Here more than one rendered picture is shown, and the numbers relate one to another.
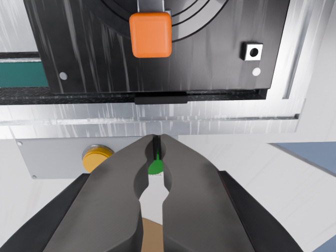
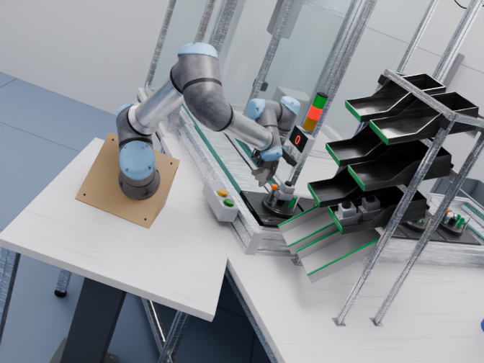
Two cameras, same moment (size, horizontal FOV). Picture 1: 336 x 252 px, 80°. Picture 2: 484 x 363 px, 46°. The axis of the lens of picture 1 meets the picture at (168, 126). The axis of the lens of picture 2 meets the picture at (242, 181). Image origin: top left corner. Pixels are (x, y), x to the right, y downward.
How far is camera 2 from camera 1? 218 cm
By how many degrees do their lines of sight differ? 82
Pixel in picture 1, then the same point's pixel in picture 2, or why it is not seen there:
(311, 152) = not seen: outside the picture
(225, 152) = (216, 244)
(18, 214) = not seen: hidden behind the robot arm
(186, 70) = (259, 210)
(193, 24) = (271, 207)
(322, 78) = (263, 270)
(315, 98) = (256, 269)
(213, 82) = (259, 214)
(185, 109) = (248, 212)
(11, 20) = not seen: hidden behind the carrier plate
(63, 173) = (212, 186)
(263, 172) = (211, 258)
